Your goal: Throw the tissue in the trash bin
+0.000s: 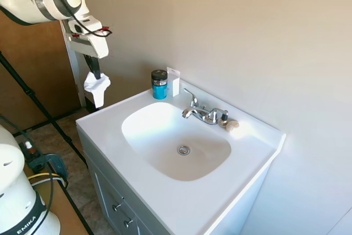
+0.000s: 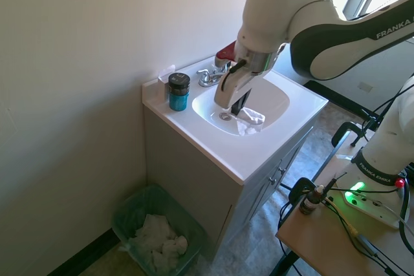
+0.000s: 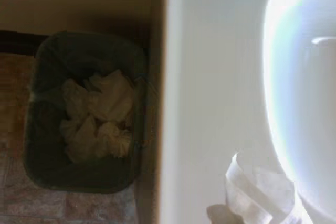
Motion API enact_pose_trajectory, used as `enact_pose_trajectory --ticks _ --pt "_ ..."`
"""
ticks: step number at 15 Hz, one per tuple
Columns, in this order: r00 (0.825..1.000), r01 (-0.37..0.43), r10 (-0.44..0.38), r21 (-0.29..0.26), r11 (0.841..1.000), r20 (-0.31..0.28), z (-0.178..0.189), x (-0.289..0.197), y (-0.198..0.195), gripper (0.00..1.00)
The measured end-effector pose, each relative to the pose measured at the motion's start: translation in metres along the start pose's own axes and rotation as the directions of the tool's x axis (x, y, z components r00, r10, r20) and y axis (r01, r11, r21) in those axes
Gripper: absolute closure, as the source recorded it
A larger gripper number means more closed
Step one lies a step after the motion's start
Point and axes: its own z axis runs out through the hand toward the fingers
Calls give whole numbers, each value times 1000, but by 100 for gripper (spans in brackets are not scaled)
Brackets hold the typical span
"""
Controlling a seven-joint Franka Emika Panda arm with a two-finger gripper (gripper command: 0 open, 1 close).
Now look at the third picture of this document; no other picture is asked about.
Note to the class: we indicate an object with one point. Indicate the white sink vanity cabinet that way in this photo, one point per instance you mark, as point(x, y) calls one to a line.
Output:
point(210, 77)

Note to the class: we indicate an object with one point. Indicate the crumpled white tissue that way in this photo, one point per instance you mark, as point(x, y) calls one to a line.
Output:
point(252, 197)

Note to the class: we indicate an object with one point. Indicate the dark green trash bin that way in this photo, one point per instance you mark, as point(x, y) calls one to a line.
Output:
point(44, 129)

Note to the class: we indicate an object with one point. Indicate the dark baseboard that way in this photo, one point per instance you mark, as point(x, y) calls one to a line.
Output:
point(15, 40)

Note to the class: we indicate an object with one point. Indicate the crumpled paper waste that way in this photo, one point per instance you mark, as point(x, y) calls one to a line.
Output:
point(102, 111)

